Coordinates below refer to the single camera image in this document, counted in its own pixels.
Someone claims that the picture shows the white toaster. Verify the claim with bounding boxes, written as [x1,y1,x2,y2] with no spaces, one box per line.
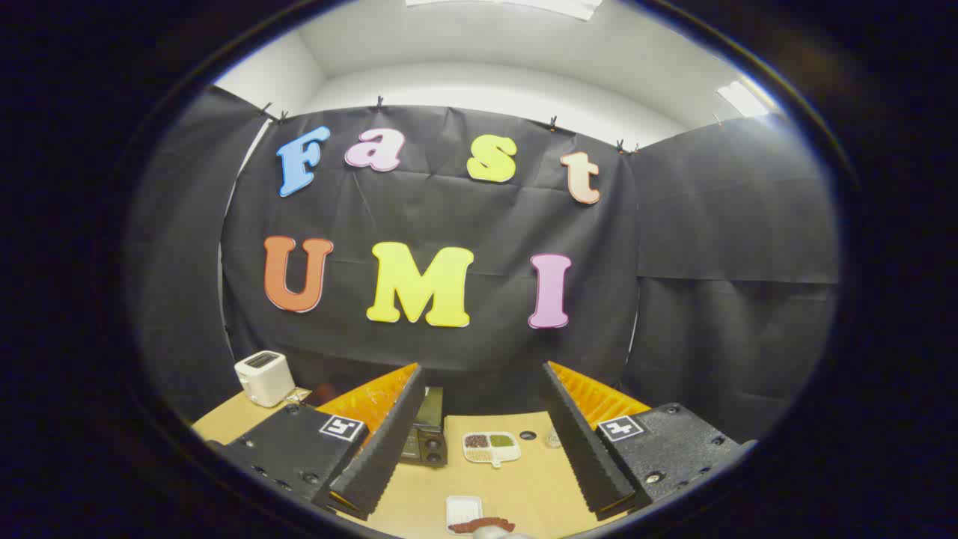
[234,350,296,408]

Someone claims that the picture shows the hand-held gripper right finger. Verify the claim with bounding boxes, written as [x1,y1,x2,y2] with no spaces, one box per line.
[540,362,757,523]

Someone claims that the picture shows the ceiling light panel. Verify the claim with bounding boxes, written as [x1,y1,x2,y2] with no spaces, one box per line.
[406,0,602,20]
[717,81,772,118]

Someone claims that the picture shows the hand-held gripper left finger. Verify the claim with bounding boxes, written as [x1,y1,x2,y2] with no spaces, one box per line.
[206,363,427,521]

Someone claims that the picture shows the white divided dish of grains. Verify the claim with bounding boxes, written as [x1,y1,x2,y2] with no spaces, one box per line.
[462,432,522,469]

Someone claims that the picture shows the white foam tray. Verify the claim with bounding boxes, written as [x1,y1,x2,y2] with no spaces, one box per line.
[446,496,483,534]

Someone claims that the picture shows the red meat slice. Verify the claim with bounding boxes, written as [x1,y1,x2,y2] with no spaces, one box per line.
[449,517,516,534]

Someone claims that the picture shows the black toaster oven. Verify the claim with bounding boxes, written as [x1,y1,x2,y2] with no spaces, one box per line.
[400,386,448,468]

